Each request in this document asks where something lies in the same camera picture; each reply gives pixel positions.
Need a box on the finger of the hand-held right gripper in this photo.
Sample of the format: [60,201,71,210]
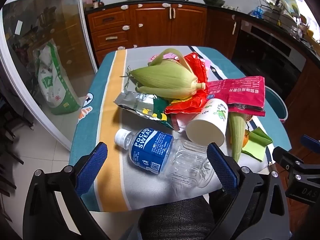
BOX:
[301,134,320,154]
[272,146,304,173]

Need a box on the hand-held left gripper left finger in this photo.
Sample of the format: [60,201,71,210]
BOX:
[22,142,113,240]

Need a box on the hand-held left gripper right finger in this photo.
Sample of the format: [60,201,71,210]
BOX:
[206,142,290,240]

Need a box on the small green corn husk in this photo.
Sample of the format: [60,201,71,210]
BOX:
[229,111,250,163]

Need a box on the white paper cup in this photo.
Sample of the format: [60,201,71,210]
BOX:
[185,98,229,147]

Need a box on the teal plastic bucket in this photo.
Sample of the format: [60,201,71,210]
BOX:
[264,85,288,123]

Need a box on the clear bottle with blue label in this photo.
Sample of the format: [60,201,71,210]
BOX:
[114,128,215,188]

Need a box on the red snack wrapper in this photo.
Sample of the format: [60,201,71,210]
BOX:
[164,52,213,117]

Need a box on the silver and green snack bag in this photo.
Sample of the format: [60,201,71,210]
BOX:
[114,91,175,130]

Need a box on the crimson snack packet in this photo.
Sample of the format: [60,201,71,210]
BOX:
[206,76,266,117]

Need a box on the large green corn husk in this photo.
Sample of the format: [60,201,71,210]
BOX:
[124,48,207,99]

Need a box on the pink cartoon snack box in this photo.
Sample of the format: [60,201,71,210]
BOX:
[147,51,215,73]

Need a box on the green paper napkin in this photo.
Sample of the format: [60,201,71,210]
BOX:
[241,127,274,162]

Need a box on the wooden panel-door cabinet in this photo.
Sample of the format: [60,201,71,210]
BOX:
[285,60,320,160]

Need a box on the striped tablecloth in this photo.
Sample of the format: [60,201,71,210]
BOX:
[69,45,292,212]

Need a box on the black mesh chair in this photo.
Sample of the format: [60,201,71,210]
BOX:
[137,195,218,240]

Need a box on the green and white rice bag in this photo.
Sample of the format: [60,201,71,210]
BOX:
[35,40,82,115]

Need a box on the glass sliding door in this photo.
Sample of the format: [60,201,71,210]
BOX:
[0,0,98,152]

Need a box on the wooden drawer cabinet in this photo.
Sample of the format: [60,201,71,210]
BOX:
[84,1,242,65]

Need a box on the dark green casserole pot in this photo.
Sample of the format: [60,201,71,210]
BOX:
[202,0,225,7]

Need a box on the wire dish rack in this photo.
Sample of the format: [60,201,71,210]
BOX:
[259,0,304,34]

